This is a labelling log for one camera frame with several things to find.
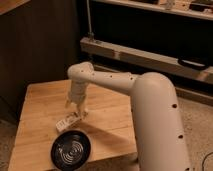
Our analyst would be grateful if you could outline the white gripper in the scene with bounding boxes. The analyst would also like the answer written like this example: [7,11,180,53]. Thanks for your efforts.
[65,81,88,115]

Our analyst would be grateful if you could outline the small white bottle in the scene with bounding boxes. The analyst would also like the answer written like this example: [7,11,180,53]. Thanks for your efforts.
[55,110,88,133]

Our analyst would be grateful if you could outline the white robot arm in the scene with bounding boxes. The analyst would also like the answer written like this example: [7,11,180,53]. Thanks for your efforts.
[67,62,192,171]

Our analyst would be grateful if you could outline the black ceramic bowl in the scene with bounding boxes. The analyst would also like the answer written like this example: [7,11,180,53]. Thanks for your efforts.
[50,130,91,171]

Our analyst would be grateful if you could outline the wooden folding table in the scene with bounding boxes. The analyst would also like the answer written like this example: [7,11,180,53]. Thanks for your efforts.
[8,80,139,171]

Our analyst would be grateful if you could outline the vertical metal pole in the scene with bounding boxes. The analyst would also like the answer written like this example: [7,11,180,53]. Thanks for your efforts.
[86,0,94,41]

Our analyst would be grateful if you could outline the grey metal beam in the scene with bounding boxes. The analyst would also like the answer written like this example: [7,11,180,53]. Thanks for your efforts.
[80,37,213,85]

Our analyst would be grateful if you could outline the black handle on beam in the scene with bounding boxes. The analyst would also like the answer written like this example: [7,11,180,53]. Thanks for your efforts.
[177,58,209,70]

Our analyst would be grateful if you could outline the wooden wall shelf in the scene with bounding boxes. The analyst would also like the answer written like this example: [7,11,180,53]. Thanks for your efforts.
[92,0,213,21]

